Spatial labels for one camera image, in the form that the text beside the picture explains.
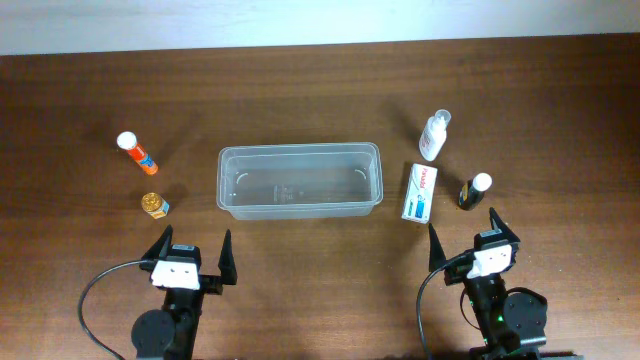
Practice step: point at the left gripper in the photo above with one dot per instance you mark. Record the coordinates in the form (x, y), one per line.
(213, 284)

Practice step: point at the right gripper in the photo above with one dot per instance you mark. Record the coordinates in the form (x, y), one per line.
(454, 275)

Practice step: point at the dark bottle white cap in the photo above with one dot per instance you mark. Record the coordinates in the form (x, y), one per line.
(473, 191)

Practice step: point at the white Panadol box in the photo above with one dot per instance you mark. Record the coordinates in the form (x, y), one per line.
(419, 194)

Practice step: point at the white spray bottle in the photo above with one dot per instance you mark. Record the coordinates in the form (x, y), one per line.
(434, 134)

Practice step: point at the orange tube white cap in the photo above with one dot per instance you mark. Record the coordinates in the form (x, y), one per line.
(128, 141)

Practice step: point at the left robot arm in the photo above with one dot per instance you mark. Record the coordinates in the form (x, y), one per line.
(170, 331)

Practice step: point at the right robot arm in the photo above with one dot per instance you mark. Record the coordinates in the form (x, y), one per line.
(511, 321)

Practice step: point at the clear plastic container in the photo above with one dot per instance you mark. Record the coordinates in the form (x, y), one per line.
(299, 181)

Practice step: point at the small jar gold lid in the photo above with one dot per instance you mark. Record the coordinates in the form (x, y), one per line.
(155, 205)

